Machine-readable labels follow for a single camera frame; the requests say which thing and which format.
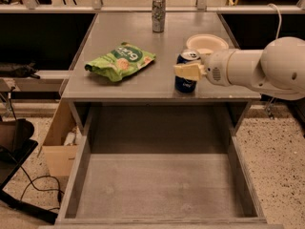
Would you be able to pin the grey cabinet counter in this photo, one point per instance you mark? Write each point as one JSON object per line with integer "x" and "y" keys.
{"x": 154, "y": 83}

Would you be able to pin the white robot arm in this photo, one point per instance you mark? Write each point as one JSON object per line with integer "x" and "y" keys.
{"x": 277, "y": 71}

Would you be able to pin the blue pepsi can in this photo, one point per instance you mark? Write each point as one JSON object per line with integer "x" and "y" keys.
{"x": 183, "y": 85}

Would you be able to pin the white paper bowl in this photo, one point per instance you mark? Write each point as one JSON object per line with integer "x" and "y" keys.
{"x": 206, "y": 43}

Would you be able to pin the grey open top drawer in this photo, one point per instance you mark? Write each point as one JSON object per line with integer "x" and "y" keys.
{"x": 160, "y": 167}

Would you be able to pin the green chip bag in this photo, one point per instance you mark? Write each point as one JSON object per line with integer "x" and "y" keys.
{"x": 125, "y": 60}

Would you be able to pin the metal railing frame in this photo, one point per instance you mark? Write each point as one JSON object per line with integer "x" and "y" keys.
{"x": 152, "y": 4}

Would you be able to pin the cardboard box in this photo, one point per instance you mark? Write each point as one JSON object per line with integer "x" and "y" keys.
{"x": 59, "y": 147}

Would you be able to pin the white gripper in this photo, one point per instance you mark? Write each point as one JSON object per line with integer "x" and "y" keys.
{"x": 216, "y": 69}

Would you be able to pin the black chair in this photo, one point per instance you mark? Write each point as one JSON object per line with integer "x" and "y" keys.
{"x": 15, "y": 147}

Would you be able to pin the silver tall can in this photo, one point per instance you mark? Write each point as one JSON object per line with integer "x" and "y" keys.
{"x": 158, "y": 15}

